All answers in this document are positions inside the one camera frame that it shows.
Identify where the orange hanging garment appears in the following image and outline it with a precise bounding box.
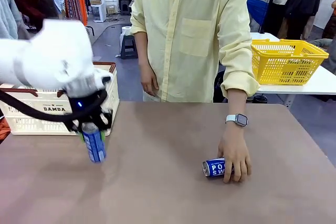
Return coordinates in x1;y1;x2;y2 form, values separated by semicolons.
75;0;88;27

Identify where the person's right hand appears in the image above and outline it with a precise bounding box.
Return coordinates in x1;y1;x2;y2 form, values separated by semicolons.
140;62;160;97

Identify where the blue Pocari Sweat can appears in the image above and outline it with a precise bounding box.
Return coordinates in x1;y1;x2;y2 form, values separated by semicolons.
81;123;107;164
202;157;235;178

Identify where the person in yellow shirt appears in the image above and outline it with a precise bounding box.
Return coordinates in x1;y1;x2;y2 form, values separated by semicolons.
130;0;260;103

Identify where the person's right forearm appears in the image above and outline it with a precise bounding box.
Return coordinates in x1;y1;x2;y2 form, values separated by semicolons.
138;33;152;65

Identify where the silver smartwatch white band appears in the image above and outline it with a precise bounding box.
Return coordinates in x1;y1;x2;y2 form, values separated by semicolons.
225;113;249;128

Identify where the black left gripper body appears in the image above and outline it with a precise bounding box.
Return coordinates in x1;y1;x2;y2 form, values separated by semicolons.
65;89;114;133

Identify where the black plastic stool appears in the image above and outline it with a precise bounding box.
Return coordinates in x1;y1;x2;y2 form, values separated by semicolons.
120;35;139;60

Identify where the grey fluffy garment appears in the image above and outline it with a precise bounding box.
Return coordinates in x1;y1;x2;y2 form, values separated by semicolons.
0;0;31;40

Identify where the person's left hand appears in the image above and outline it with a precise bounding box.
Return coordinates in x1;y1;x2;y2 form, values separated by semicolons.
217;123;252;184

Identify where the blue cloth on mannequin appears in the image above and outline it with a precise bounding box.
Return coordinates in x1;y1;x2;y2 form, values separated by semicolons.
246;0;271;24

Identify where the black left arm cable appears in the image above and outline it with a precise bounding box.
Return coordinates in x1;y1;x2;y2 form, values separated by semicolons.
0;89;110;124

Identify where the person's left forearm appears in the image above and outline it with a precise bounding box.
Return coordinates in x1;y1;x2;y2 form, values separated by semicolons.
227;89;248;117

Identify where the white small cabinet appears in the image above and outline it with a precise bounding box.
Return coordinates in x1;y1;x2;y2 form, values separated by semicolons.
90;0;107;23

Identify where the cream shopping basket brown rim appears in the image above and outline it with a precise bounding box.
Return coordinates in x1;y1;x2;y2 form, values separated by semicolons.
0;61;120;136

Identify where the white table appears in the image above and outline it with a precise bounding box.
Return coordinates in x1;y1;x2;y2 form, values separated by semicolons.
249;31;336;109

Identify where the orange brown cloth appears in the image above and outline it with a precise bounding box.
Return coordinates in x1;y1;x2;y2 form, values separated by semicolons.
0;115;12;144

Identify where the yellow plastic basket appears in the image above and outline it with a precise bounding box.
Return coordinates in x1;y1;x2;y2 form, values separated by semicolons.
250;38;330;86

